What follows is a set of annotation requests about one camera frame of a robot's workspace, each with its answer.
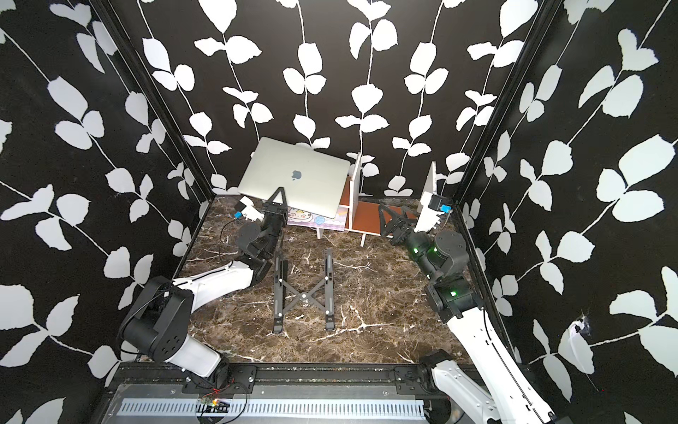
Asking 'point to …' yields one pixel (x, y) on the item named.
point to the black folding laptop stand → (285, 297)
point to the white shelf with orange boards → (430, 186)
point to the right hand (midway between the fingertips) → (389, 206)
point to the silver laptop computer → (312, 180)
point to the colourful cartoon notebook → (300, 217)
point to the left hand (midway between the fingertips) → (286, 184)
